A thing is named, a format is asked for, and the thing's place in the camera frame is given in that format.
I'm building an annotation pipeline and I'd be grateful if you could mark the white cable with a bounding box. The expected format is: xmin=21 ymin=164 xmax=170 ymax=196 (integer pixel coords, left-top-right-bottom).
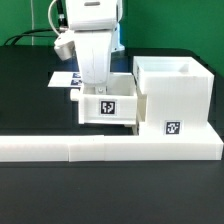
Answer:
xmin=47 ymin=0 xmax=64 ymax=38

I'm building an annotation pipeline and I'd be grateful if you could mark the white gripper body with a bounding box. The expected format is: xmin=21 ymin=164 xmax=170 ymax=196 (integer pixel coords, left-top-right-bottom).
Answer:
xmin=74 ymin=30 xmax=113 ymax=86

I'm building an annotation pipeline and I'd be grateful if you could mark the white drawer tray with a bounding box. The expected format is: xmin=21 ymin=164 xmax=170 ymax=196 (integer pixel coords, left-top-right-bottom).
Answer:
xmin=124 ymin=124 xmax=139 ymax=135
xmin=70 ymin=73 xmax=137 ymax=125

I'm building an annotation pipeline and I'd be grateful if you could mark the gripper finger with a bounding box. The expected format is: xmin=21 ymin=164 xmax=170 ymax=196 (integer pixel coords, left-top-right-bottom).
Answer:
xmin=95 ymin=85 xmax=106 ymax=95

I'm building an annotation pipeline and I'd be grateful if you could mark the white drawer cabinet box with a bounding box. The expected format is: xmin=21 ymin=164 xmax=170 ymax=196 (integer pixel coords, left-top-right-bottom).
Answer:
xmin=133 ymin=56 xmax=214 ymax=135

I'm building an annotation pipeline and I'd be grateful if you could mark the marker tag sheet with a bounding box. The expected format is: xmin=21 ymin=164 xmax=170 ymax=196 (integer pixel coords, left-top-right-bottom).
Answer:
xmin=48 ymin=71 xmax=82 ymax=88

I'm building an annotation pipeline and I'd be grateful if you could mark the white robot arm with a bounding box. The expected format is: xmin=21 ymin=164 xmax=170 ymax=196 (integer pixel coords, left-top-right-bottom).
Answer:
xmin=66 ymin=0 xmax=123 ymax=94

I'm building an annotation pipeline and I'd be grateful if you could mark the black cable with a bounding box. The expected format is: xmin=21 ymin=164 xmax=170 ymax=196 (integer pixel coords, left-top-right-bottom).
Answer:
xmin=2 ymin=0 xmax=66 ymax=47

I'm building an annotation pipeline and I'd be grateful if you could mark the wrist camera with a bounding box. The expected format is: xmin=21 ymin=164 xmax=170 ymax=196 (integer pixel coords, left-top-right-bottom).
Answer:
xmin=54 ymin=30 xmax=75 ymax=61

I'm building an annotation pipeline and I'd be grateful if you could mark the white L-shaped fence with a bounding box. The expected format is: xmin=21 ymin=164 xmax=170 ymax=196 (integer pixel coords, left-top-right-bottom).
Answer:
xmin=0 ymin=126 xmax=223 ymax=162

